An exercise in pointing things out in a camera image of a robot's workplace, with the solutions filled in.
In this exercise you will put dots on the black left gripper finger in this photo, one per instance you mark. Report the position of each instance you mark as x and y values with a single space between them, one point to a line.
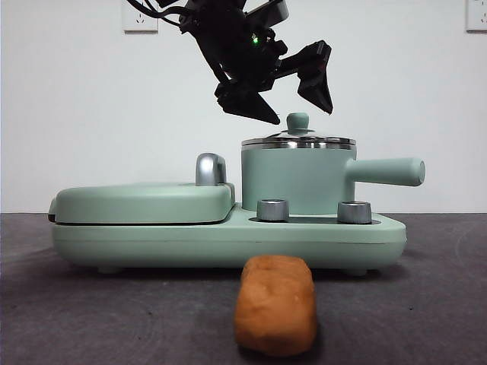
317 89
247 104

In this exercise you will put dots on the glass pot lid green knob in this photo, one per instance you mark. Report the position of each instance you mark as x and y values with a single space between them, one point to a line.
298 121

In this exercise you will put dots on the brown potato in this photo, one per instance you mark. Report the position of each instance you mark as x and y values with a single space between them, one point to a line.
275 304

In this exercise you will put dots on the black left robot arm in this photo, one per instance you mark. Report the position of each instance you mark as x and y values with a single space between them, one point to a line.
228 38

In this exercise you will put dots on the silver control knob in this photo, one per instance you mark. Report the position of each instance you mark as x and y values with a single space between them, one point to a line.
354 212
272 210

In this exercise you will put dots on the mint green breakfast machine base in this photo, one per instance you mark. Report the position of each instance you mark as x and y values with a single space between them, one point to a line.
228 243

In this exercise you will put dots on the white wall socket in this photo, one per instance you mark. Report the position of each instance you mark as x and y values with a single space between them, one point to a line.
131 25
477 15

